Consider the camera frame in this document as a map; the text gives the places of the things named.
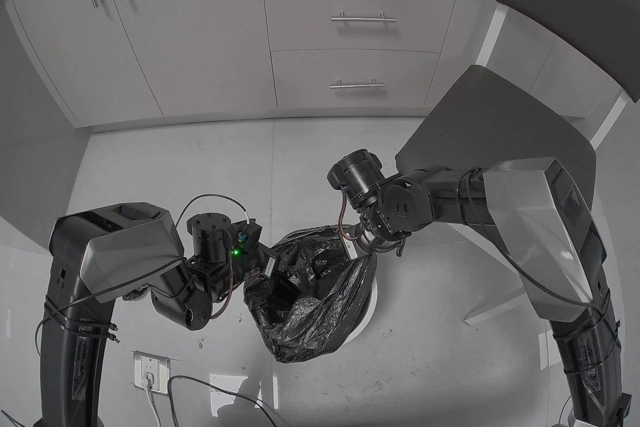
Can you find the white trash bin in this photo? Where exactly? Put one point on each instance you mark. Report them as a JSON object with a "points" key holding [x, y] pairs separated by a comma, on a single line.
{"points": [[373, 307]]}

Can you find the black plastic bag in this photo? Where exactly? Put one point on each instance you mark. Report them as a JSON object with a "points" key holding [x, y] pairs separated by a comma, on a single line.
{"points": [[320, 305]]}

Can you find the dark grey white-legged chair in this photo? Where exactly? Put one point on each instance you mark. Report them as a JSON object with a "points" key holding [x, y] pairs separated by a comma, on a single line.
{"points": [[475, 124]]}

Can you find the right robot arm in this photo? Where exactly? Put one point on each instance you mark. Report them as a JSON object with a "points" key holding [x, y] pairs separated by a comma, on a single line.
{"points": [[525, 215]]}

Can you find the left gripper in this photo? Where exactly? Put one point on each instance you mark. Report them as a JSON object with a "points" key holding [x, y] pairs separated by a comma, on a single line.
{"points": [[255, 262]]}

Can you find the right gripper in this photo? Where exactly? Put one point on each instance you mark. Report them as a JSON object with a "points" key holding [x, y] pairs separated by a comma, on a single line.
{"points": [[375, 242]]}

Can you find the beige cabinet with drawers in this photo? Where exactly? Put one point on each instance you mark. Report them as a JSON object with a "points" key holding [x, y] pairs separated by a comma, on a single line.
{"points": [[200, 39]]}

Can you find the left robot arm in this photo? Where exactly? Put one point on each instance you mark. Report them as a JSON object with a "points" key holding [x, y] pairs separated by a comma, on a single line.
{"points": [[125, 255]]}

